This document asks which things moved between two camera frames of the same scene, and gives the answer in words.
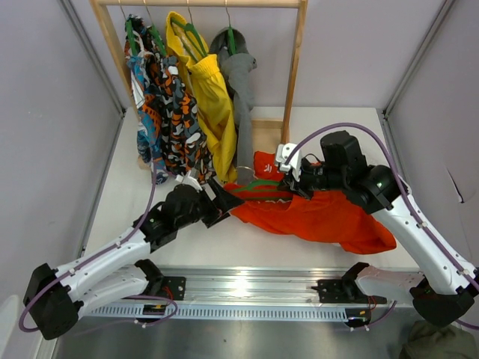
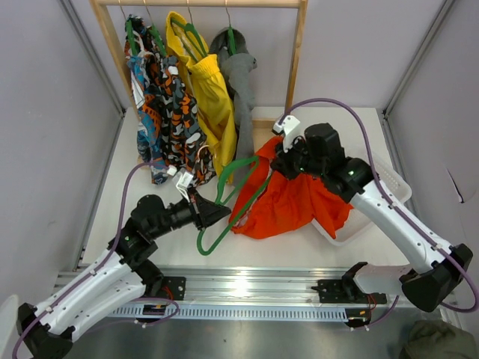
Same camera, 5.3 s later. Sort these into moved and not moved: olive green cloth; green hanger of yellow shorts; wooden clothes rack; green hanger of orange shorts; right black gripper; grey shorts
Moved: right black gripper; green hanger of orange shorts
Not moved: grey shorts; wooden clothes rack; green hanger of yellow shorts; olive green cloth
